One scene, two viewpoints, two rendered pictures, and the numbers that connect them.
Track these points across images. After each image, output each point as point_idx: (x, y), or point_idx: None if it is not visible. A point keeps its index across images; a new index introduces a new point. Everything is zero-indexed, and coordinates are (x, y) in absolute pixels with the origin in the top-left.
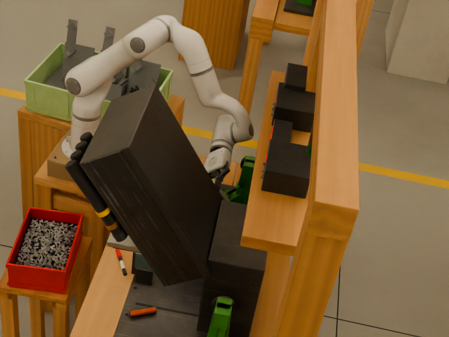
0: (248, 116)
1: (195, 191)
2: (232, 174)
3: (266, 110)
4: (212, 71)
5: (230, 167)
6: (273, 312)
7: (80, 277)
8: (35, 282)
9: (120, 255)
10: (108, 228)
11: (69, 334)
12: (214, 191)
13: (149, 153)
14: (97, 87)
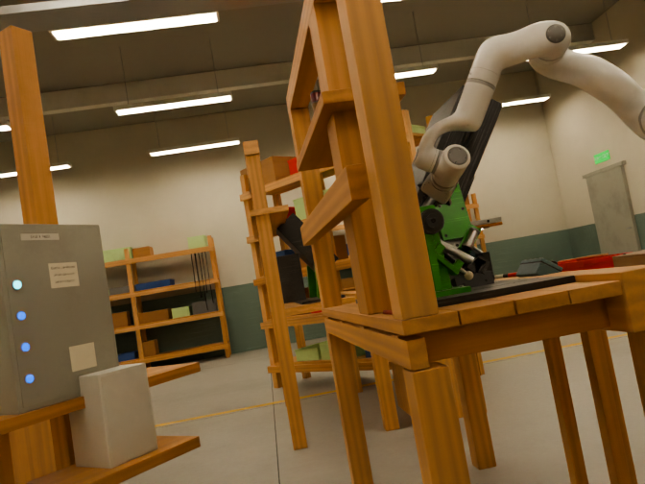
0: (421, 138)
1: (417, 173)
2: (500, 299)
3: None
4: (465, 84)
5: (514, 298)
6: (353, 309)
7: None
8: None
9: (509, 273)
10: None
11: (551, 359)
12: (417, 189)
13: (431, 125)
14: (643, 132)
